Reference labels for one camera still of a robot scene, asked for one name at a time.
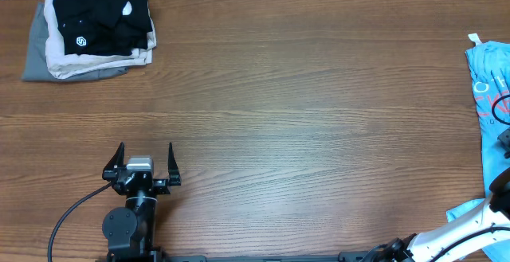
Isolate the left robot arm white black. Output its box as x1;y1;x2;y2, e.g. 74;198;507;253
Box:
102;143;181;262

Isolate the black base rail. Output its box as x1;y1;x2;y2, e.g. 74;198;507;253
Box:
163;250;381;262

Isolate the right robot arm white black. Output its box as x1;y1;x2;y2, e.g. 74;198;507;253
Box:
373;169;509;261

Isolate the black polo shirt with logo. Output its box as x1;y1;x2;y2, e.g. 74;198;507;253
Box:
53;0;153;56

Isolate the folded beige garment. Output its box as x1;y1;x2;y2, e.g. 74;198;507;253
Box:
43;0;157;80

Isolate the light blue printed t-shirt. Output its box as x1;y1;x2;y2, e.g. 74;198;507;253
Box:
445;33;510;262

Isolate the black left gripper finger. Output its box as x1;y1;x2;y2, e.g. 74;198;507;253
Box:
102;142;125;182
167;143;182;186

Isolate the folded grey garment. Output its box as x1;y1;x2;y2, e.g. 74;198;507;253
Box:
21;2;128;83

